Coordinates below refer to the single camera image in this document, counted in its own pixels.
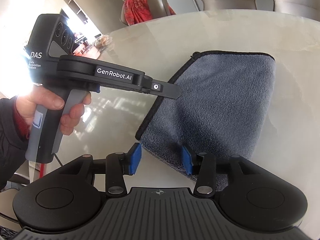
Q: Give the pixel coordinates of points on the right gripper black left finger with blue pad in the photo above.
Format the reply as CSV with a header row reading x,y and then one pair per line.
x,y
72,195

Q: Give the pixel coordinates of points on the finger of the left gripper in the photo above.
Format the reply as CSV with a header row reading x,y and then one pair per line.
x,y
160,88

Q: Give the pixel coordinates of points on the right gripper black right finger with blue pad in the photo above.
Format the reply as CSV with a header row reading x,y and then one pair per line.
x,y
247,194

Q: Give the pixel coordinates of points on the blue grey microfibre towel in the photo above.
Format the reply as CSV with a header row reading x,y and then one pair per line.
x,y
224,101

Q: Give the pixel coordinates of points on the dark jacket sleeve forearm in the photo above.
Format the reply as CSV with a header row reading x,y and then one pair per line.
x,y
14,139

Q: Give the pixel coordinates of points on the person's left hand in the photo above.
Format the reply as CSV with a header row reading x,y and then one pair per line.
x,y
26,107

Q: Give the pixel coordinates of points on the chair with red cloth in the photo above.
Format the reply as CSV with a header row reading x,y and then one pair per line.
x,y
138,11

